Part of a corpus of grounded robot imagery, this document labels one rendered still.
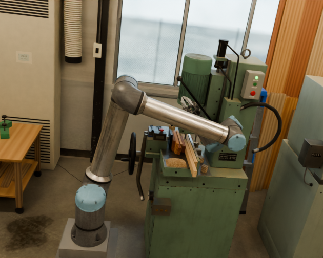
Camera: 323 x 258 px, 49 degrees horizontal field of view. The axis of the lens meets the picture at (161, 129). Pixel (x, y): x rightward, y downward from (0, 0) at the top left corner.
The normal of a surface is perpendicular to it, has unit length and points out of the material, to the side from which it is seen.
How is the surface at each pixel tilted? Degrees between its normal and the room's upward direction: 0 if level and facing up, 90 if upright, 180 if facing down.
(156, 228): 90
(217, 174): 0
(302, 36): 87
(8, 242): 0
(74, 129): 90
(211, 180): 90
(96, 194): 6
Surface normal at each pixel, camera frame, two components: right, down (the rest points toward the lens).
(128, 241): 0.12, -0.91
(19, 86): 0.04, 0.41
